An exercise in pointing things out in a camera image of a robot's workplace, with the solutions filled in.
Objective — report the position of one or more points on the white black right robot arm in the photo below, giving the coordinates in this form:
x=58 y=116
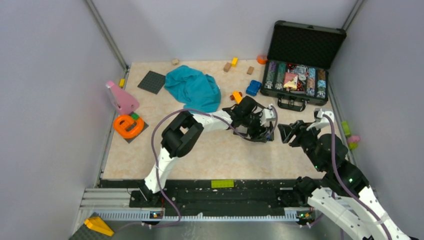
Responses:
x=344 y=194

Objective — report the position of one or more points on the tan wooden block left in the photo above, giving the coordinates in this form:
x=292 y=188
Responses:
x=227 y=67

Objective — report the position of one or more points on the pink plastic toy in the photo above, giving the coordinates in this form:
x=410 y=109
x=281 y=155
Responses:
x=124 y=102

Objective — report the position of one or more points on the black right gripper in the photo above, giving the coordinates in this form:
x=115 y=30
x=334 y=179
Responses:
x=298 y=128

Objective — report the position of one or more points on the small beige letter cube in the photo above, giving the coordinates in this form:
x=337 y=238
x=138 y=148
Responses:
x=175 y=62

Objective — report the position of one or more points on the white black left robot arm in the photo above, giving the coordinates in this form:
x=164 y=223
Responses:
x=181 y=135

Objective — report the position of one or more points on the orange plastic toy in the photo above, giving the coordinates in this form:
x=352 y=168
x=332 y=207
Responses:
x=122 y=122

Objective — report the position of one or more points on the small yellow block at wall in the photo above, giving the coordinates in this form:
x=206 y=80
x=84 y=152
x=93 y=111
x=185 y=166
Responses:
x=122 y=83

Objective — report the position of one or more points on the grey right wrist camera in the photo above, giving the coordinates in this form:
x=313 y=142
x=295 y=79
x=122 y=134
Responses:
x=320 y=121

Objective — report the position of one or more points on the blue toy car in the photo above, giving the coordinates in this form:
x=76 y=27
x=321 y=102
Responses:
x=253 y=88

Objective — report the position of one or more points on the black poker chip case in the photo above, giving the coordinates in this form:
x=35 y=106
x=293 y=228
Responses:
x=298 y=60

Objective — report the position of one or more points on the tan wooden block right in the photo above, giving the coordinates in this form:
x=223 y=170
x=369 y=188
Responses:
x=250 y=70

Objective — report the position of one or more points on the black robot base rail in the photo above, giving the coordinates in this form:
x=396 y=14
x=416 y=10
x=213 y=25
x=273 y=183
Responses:
x=246 y=198

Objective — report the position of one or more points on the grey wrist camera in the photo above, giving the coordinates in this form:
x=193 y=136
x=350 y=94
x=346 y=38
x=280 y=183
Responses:
x=320 y=121
x=268 y=115

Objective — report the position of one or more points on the black lego baseplate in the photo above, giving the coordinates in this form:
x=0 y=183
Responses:
x=152 y=82

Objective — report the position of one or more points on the green label strip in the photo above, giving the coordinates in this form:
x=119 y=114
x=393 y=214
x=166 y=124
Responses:
x=222 y=183

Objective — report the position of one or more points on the yellow wooden block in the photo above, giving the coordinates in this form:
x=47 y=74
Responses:
x=234 y=62

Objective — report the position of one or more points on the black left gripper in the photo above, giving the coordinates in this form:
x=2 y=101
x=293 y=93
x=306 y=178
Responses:
x=254 y=134

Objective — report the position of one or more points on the yellow toy car red wheels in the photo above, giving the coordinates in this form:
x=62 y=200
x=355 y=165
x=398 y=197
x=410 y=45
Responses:
x=236 y=96

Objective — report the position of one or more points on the tan wooden block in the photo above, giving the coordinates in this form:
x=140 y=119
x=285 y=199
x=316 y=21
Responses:
x=227 y=67
x=250 y=70

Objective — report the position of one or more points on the yellow wedge block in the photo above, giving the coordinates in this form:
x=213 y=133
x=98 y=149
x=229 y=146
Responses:
x=98 y=225

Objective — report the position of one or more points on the dark grey mat under toy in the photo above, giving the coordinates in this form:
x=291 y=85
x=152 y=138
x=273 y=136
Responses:
x=129 y=140

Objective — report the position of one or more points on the teal garment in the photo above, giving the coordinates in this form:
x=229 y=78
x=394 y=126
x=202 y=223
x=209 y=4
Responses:
x=194 y=89

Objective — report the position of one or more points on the orange tape roll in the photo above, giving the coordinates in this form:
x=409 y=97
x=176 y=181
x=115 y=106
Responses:
x=262 y=59

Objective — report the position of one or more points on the green pink toy pile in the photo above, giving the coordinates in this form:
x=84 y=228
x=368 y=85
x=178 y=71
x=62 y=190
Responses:
x=351 y=139

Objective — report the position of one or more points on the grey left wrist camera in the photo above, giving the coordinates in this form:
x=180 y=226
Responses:
x=268 y=115

